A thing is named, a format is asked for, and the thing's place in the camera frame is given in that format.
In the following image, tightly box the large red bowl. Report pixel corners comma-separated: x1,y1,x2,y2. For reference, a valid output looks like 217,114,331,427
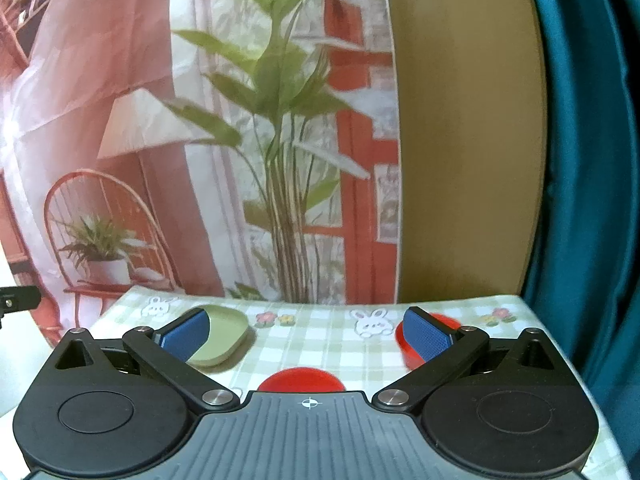
258,367,346,393

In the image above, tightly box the teal curtain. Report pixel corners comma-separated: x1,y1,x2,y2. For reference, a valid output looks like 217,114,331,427
524,0,639,452

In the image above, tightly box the small red bowl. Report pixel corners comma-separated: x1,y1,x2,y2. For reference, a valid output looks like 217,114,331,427
394,312,462,369

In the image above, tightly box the checkered bunny tablecloth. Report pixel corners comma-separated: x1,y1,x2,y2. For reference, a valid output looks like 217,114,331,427
0,286,633,480

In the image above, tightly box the printed backdrop cloth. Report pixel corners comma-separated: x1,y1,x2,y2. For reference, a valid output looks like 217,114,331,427
1,0,400,344

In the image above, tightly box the green square plate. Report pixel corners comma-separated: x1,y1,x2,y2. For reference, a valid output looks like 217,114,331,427
188,304,250,368

